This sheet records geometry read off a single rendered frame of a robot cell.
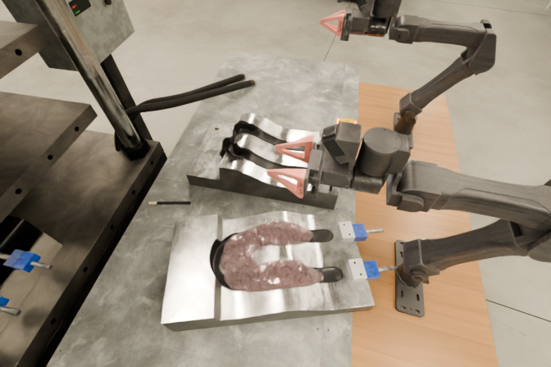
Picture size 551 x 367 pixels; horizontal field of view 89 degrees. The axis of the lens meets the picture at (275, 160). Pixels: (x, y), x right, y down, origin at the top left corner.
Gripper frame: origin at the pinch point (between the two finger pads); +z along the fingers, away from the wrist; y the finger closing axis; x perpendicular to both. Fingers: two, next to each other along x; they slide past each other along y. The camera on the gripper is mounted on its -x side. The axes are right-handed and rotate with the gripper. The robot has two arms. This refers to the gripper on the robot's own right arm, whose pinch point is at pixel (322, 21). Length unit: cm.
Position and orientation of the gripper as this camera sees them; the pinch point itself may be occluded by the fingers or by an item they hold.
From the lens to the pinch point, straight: 102.7
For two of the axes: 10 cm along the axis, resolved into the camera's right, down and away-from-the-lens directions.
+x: 0.3, 6.4, 7.7
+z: -9.7, -1.8, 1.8
